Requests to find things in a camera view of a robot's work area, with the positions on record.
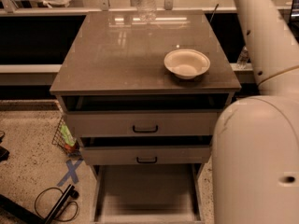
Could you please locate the grey middle drawer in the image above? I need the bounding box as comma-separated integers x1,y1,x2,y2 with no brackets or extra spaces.
80,145,211,165

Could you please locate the black stand leg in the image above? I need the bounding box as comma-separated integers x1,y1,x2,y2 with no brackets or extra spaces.
43,185,75,224

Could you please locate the small background water bottle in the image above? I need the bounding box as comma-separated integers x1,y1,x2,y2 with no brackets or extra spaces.
236,47,249,69

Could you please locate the grey top drawer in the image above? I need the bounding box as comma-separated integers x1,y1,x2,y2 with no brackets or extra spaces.
64,110,220,137

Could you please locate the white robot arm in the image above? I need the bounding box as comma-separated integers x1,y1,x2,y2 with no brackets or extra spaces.
212,0,299,224

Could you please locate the black floor cable loop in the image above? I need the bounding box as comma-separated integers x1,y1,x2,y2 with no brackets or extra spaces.
34,186,80,223

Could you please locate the clear plastic water bottle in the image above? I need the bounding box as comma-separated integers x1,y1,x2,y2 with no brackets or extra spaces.
132,0,157,22

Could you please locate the wire mesh basket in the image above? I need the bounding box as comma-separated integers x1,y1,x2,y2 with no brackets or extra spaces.
51,119,80,157

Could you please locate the grey three-drawer cabinet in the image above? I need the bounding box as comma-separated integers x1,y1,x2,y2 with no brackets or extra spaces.
50,10,242,224

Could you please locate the white paper bowl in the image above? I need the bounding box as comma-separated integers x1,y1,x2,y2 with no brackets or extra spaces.
164,49,210,80

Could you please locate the grey open bottom drawer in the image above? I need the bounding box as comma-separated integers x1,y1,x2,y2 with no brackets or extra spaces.
91,164,205,224

